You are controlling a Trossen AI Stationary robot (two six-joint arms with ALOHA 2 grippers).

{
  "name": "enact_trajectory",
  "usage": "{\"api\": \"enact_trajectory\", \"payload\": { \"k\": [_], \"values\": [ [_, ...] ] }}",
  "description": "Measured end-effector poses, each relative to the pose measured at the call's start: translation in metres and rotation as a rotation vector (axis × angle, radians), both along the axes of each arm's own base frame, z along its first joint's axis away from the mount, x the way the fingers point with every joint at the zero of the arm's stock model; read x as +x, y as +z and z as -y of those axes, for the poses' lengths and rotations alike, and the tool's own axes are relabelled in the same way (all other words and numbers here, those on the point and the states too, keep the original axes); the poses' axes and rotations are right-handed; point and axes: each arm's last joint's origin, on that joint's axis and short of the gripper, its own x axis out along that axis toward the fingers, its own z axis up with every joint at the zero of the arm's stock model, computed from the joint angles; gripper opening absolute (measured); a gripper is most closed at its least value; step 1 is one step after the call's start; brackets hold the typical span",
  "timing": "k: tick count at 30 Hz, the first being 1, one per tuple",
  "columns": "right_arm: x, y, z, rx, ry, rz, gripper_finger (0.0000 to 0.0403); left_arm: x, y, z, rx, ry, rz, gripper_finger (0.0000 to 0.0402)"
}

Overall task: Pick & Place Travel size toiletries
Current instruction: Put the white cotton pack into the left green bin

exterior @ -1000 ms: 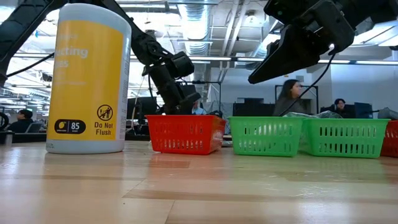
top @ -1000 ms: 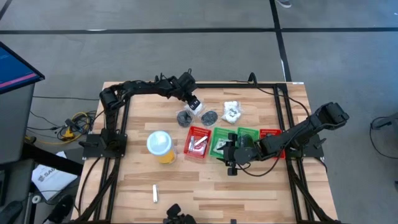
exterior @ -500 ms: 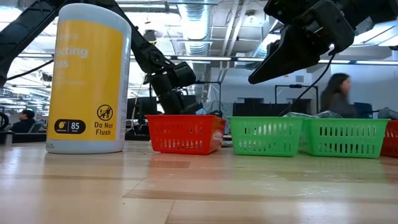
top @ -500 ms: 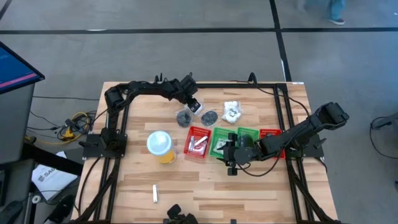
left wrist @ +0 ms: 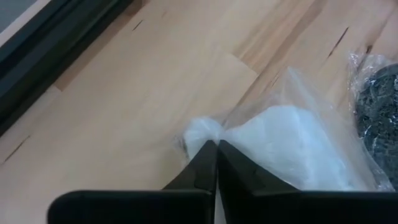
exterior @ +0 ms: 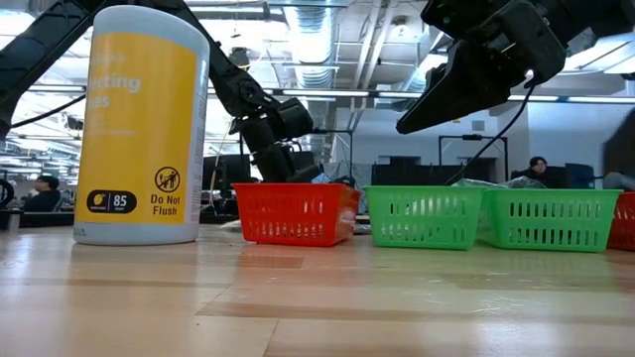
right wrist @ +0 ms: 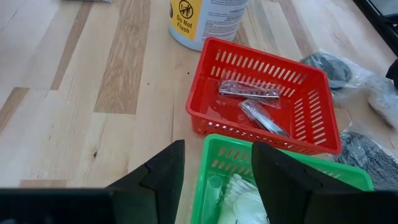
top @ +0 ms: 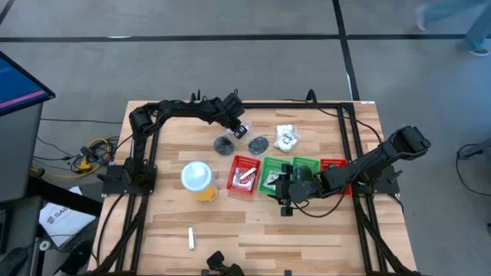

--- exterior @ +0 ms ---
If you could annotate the yellow disinfecting wipes canister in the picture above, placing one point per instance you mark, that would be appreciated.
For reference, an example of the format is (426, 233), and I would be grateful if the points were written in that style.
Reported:
(139, 129)

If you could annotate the long ceiling light strip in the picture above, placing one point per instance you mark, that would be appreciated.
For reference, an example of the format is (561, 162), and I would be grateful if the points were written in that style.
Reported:
(322, 92)

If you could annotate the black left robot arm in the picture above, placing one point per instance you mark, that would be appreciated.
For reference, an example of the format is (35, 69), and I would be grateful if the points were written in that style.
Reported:
(39, 44)

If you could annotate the black gantry stand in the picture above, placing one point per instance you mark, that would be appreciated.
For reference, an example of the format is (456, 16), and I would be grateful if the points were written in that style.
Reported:
(471, 137)

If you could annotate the clear bag of cotton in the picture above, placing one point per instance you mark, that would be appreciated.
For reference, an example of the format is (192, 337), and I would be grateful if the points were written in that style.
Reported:
(321, 178)

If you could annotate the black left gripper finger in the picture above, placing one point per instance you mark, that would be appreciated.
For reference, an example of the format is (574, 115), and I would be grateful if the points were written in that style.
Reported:
(275, 166)
(307, 174)

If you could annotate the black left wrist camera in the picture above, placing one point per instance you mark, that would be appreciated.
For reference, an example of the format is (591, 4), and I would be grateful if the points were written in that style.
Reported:
(295, 119)

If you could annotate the green plastic basket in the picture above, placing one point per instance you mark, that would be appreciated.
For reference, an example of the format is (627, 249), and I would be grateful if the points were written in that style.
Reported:
(421, 215)
(550, 218)

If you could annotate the red plastic basket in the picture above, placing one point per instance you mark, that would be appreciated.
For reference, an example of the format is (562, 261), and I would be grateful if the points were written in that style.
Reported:
(624, 220)
(295, 213)

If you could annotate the silver ceiling duct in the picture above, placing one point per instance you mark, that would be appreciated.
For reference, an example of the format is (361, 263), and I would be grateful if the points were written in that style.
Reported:
(419, 82)

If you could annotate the person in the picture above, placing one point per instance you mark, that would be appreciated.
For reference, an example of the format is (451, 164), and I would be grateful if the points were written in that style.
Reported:
(538, 168)
(44, 196)

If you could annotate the black desk partition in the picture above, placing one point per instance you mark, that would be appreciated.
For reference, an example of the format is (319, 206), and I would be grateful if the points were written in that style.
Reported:
(412, 174)

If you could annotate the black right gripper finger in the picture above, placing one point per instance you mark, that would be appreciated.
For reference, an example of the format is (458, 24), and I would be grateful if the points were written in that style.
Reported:
(434, 77)
(466, 84)

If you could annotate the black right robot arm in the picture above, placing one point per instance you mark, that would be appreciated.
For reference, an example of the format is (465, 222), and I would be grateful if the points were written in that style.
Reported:
(595, 15)

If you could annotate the black computer monitor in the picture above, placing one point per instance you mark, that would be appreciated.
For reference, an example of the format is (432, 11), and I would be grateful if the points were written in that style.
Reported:
(580, 176)
(228, 171)

